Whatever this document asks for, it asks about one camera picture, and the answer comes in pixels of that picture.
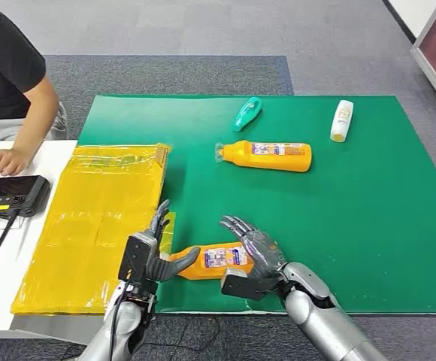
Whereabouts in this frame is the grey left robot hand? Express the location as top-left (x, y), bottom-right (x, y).
top-left (144, 200), bottom-right (201, 295)

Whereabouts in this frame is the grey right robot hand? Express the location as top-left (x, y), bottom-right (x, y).
top-left (219, 215), bottom-right (288, 295)

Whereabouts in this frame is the orange bottle with clear cap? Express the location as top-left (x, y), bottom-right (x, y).
top-left (214, 140), bottom-right (313, 174)
top-left (161, 241), bottom-right (254, 281)

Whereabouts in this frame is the teal plastic bottle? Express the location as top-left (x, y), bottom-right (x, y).
top-left (231, 96), bottom-right (262, 133)

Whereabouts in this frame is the white plastic bottle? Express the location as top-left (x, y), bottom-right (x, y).
top-left (330, 99), bottom-right (354, 144)

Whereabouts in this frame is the yellow plastic sheet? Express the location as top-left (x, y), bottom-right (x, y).
top-left (11, 143), bottom-right (176, 316)

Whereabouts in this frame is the green table mat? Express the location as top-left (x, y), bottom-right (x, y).
top-left (77, 94), bottom-right (436, 315)

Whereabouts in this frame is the dark grey floor rug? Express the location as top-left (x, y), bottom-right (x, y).
top-left (42, 54), bottom-right (295, 141)

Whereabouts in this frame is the black remote controller with antenna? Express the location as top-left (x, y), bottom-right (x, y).
top-left (0, 175), bottom-right (51, 261)

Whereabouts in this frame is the person's hand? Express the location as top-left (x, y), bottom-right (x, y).
top-left (0, 148), bottom-right (29, 177)

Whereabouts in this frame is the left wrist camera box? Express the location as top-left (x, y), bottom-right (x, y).
top-left (118, 232), bottom-right (157, 286)

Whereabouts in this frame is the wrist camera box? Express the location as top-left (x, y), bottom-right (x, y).
top-left (221, 268), bottom-right (276, 302)
top-left (118, 232), bottom-right (157, 286)

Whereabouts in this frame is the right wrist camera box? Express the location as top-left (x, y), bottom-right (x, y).
top-left (221, 268), bottom-right (276, 302)

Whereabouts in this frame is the black floor cable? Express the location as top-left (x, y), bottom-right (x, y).
top-left (143, 316), bottom-right (223, 356)

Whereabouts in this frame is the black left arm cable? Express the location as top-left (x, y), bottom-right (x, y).
top-left (109, 281), bottom-right (132, 361)

